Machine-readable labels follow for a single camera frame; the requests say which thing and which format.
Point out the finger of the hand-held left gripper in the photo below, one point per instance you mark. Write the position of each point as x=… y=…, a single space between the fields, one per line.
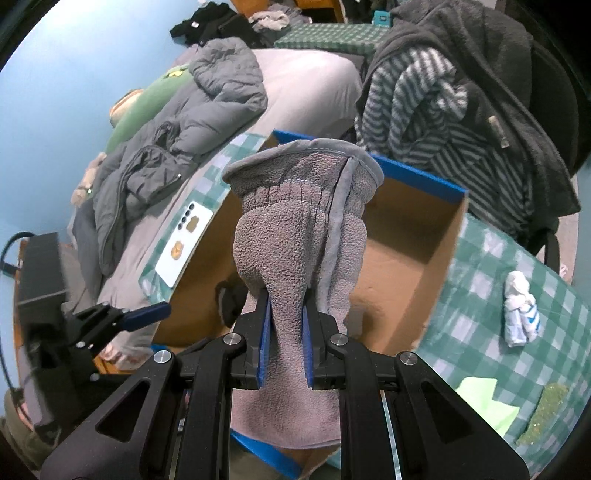
x=147 y=316

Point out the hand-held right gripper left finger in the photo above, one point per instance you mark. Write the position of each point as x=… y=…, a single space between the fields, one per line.
x=263 y=341

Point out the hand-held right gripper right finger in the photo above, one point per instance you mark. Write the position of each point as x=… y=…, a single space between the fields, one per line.
x=308 y=350

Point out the black sock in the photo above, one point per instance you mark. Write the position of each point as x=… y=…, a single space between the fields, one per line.
x=228 y=307

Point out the brown fleece sock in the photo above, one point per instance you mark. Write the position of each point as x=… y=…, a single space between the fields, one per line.
x=286 y=240

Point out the blue cardboard box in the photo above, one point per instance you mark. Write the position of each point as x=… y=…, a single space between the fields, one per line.
x=406 y=258

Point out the person's left forearm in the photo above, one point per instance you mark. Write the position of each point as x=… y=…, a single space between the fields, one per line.
x=23 y=438

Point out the white phone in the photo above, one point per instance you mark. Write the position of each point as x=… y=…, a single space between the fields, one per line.
x=184 y=249

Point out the yellow-green sock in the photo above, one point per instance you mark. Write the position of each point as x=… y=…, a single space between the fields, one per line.
x=480 y=401

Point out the green plush pillow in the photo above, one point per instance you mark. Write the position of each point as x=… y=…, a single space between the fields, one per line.
x=147 y=106

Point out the white blue striped sock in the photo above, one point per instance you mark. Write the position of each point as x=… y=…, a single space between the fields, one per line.
x=517 y=314

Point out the grey puffer jacket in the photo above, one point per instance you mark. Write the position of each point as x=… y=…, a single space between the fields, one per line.
x=221 y=92

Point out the olive green glittery cloth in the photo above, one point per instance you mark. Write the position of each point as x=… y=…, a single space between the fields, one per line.
x=545 y=410

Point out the bed with grey sheet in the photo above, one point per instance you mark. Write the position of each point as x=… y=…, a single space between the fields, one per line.
x=300 y=92

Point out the grey striped garment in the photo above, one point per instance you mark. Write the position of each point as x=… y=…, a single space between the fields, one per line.
x=415 y=115

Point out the black clothes pile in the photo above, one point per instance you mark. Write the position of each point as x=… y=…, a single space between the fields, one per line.
x=207 y=25

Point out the green checked covered table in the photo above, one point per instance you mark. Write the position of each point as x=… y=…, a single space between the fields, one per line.
x=323 y=37

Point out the grey clothes pile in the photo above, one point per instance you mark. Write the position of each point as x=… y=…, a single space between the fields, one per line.
x=272 y=18

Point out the small teal box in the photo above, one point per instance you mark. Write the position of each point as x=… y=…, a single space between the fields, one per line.
x=382 y=19

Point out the dark grey fleece robe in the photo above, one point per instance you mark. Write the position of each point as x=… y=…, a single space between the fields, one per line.
x=508 y=69

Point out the black office chair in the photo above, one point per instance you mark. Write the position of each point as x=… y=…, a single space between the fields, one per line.
x=554 y=92

